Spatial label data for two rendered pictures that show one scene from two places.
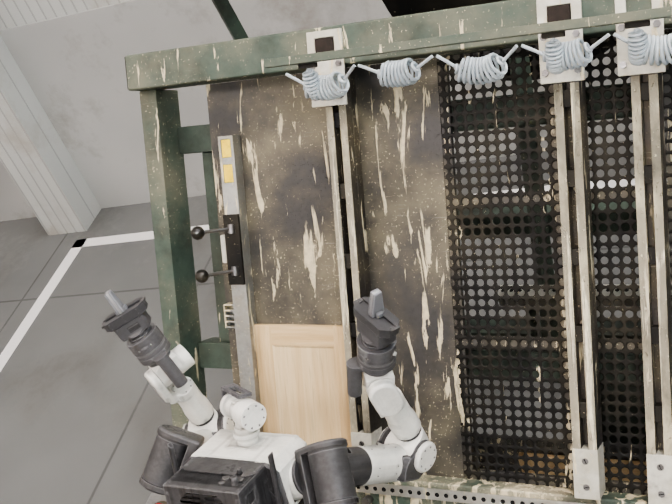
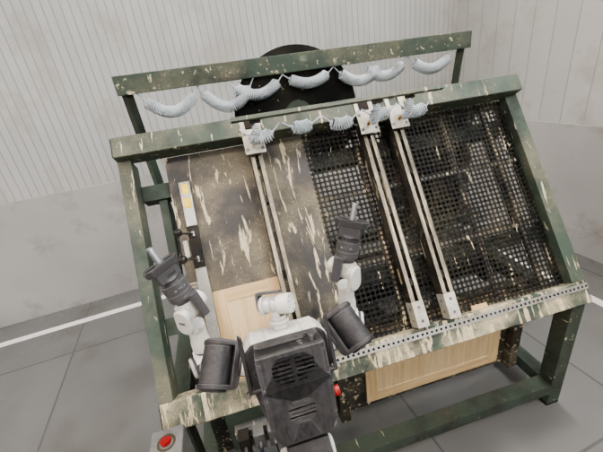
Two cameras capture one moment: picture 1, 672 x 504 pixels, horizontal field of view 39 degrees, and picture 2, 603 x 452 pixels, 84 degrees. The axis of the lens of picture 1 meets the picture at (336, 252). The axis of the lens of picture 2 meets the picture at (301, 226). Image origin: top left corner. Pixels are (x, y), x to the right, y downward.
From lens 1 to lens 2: 1.48 m
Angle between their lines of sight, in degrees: 40
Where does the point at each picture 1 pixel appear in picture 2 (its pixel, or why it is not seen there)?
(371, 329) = (354, 227)
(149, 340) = (183, 282)
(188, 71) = (160, 143)
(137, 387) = (41, 422)
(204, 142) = (161, 193)
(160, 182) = (136, 214)
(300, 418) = not seen: hidden behind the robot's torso
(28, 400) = not seen: outside the picture
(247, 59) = (201, 134)
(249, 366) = (214, 318)
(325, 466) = (351, 317)
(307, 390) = (254, 323)
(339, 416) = not seen: hidden behind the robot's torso
